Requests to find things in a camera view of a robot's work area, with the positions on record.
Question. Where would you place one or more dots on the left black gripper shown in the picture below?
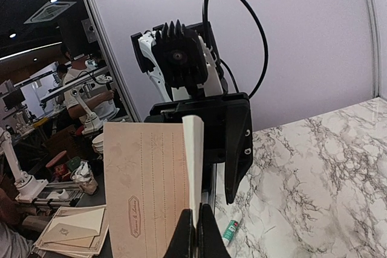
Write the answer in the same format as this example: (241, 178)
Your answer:
(193, 131)

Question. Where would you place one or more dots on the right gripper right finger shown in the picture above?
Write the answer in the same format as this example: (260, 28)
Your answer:
(210, 243)

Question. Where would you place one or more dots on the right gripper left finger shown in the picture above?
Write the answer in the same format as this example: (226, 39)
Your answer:
(182, 242)

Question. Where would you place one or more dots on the cream letter paper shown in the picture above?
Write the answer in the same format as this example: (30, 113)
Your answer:
(149, 181)

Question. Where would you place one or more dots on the small white robot arm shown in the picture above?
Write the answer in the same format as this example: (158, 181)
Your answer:
(27, 185)

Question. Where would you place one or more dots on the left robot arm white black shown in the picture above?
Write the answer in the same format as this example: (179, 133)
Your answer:
(214, 86)

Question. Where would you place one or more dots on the green white glue stick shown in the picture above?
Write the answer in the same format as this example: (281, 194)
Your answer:
(229, 232)

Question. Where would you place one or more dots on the stack of cream envelopes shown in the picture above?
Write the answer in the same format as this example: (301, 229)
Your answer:
(75, 231)

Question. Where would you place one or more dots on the person in white shirt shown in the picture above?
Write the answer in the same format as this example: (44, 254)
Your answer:
(96, 96)

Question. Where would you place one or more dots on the right aluminium frame post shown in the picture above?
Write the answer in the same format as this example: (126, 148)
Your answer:
(375, 47)

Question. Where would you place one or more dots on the aluminium frame post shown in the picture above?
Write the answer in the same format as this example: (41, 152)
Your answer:
(111, 18)
(375, 47)

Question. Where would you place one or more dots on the left aluminium frame post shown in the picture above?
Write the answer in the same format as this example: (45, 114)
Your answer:
(111, 18)

